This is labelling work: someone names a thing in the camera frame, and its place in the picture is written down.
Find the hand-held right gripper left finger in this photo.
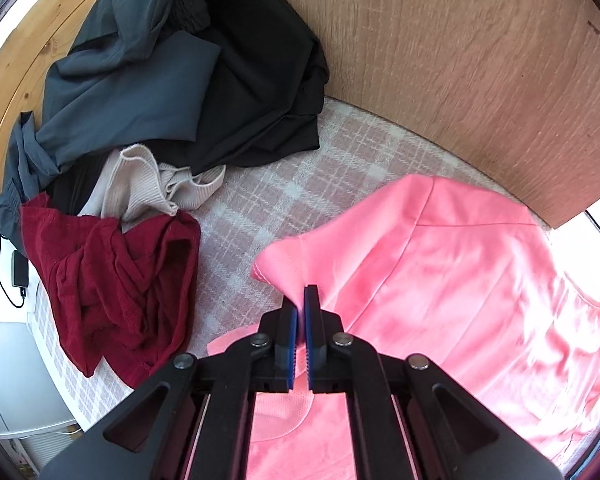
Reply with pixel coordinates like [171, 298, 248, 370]
[40, 294, 301, 480]

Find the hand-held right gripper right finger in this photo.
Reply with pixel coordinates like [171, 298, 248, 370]
[302, 284, 563, 480]

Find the pink t-shirt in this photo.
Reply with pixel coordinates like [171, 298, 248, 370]
[205, 174, 600, 480]

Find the pink plaid blanket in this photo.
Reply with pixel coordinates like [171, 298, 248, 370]
[27, 97, 551, 436]

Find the dark red garment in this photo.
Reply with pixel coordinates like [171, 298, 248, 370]
[20, 192, 202, 388]

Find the beige knit garment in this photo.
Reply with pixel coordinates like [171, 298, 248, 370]
[77, 144, 227, 223]

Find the black garment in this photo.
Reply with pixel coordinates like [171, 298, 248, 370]
[50, 0, 330, 211]

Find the light wooden board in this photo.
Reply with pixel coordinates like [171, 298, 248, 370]
[200, 0, 600, 231]

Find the pine plank panel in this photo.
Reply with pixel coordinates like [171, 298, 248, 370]
[0, 0, 112, 191]

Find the black charger cable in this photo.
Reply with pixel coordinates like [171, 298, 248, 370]
[0, 232, 27, 308]

